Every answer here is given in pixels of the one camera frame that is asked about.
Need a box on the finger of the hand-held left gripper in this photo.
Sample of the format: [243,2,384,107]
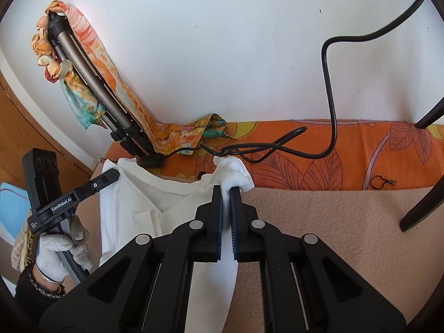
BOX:
[69,168,120,202]

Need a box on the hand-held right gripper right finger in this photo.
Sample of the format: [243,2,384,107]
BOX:
[229,186,406,333]

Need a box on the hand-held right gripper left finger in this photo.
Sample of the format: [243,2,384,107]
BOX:
[39,185,223,333]

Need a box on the white t-shirt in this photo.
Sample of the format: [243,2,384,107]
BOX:
[99,156,254,333]

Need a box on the person's left forearm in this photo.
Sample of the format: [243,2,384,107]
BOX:
[14,264,66,313]

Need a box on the person's left hand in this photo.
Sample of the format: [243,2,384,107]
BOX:
[36,214,94,283]

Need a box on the light blue plastic object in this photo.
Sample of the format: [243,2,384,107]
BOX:
[0,182,33,250]

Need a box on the wooden door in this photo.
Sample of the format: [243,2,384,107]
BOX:
[0,73,96,198]

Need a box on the woven straw bag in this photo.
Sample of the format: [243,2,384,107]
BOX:
[10,229,37,271]

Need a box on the beige blanket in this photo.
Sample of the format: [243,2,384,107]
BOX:
[222,185,444,333]

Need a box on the colourful patterned scarf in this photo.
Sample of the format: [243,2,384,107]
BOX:
[33,0,228,156]

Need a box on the folded grey tripod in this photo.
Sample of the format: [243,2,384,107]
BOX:
[47,11,155,157]

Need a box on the black hair tie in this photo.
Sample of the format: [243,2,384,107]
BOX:
[370,176,398,190]

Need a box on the black power cable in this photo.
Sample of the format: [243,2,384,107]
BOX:
[137,0,428,168]

